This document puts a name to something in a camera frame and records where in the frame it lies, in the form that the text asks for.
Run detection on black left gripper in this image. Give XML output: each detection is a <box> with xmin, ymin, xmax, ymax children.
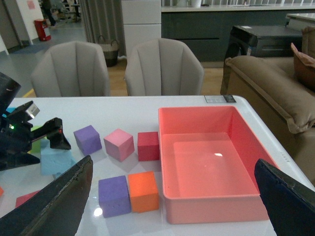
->
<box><xmin>0</xmin><ymin>73</ymin><xmax>71</xmax><ymax>171</ymax></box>

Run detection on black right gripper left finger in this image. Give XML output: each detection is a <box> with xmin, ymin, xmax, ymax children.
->
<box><xmin>0</xmin><ymin>155</ymin><xmax>93</xmax><ymax>236</ymax></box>

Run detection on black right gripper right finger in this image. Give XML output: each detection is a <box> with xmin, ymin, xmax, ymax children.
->
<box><xmin>254</xmin><ymin>159</ymin><xmax>315</xmax><ymax>236</ymax></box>

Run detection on light blue foam cube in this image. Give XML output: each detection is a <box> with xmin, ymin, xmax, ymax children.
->
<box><xmin>40</xmin><ymin>139</ymin><xmax>76</xmax><ymax>178</ymax></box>

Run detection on green foam cube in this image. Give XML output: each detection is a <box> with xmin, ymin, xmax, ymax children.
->
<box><xmin>27</xmin><ymin>125</ymin><xmax>46</xmax><ymax>154</ymax></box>

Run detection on purple foam cube far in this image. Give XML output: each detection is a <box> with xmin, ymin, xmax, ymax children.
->
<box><xmin>73</xmin><ymin>125</ymin><xmax>102</xmax><ymax>155</ymax></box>

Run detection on purple foam cube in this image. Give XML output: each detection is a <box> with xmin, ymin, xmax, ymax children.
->
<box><xmin>98</xmin><ymin>176</ymin><xmax>131</xmax><ymax>218</ymax></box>
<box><xmin>73</xmin><ymin>125</ymin><xmax>102</xmax><ymax>155</ymax></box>

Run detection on red foam cube near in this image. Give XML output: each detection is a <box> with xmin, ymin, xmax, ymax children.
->
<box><xmin>15</xmin><ymin>190</ymin><xmax>39</xmax><ymax>208</ymax></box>

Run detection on teal plastic bin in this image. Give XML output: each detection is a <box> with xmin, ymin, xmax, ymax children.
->
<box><xmin>6</xmin><ymin>107</ymin><xmax>16</xmax><ymax>113</ymax></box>

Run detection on purple foam cube near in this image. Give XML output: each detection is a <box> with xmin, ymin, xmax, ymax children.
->
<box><xmin>98</xmin><ymin>176</ymin><xmax>131</xmax><ymax>218</ymax></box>

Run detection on left beige chair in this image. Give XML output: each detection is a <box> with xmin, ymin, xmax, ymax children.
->
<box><xmin>31</xmin><ymin>41</ymin><xmax>110</xmax><ymax>97</ymax></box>

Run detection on beige chair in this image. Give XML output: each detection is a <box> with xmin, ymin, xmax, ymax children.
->
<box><xmin>125</xmin><ymin>38</ymin><xmax>204</xmax><ymax>96</ymax></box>
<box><xmin>31</xmin><ymin>41</ymin><xmax>110</xmax><ymax>97</ymax></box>

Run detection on orange foam cube near pink bin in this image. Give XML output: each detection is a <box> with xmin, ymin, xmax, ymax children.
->
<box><xmin>128</xmin><ymin>171</ymin><xmax>159</xmax><ymax>213</ymax></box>

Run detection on pink plastic bin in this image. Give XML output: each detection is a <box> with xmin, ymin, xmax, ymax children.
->
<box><xmin>158</xmin><ymin>106</ymin><xmax>274</xmax><ymax>224</ymax></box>

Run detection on dark red foam cube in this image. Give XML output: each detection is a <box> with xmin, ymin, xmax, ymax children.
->
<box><xmin>137</xmin><ymin>132</ymin><xmax>160</xmax><ymax>161</ymax></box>

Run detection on woven basket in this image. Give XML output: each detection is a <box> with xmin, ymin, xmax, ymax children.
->
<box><xmin>98</xmin><ymin>35</ymin><xmax>119</xmax><ymax>67</ymax></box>

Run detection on red bin in hallway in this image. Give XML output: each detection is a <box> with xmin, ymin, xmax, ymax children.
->
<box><xmin>34</xmin><ymin>19</ymin><xmax>51</xmax><ymax>41</ymax></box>

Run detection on brown sofa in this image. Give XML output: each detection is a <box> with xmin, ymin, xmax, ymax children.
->
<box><xmin>221</xmin><ymin>26</ymin><xmax>315</xmax><ymax>183</ymax></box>

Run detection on grey curtain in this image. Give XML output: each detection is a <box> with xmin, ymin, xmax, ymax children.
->
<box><xmin>79</xmin><ymin>0</ymin><xmax>126</xmax><ymax>57</ymax></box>

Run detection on person in hallway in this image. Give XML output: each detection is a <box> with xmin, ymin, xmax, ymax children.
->
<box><xmin>42</xmin><ymin>0</ymin><xmax>56</xmax><ymax>27</ymax></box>

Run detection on right beige chair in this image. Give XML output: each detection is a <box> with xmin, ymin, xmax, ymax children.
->
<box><xmin>125</xmin><ymin>38</ymin><xmax>204</xmax><ymax>96</ymax></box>

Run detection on table label sticker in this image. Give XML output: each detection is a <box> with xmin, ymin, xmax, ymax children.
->
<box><xmin>204</xmin><ymin>94</ymin><xmax>236</xmax><ymax>103</ymax></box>

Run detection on pink cushion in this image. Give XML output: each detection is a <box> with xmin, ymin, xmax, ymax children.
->
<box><xmin>290</xmin><ymin>43</ymin><xmax>315</xmax><ymax>91</ymax></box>

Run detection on white cabinet column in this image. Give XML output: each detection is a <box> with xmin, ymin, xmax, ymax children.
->
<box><xmin>121</xmin><ymin>0</ymin><xmax>161</xmax><ymax>58</ymax></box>

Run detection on black appliance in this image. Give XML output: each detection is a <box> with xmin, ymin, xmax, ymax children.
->
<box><xmin>220</xmin><ymin>25</ymin><xmax>303</xmax><ymax>95</ymax></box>

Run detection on dark counter cabinet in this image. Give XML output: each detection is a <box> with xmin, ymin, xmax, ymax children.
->
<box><xmin>161</xmin><ymin>6</ymin><xmax>315</xmax><ymax>62</ymax></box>

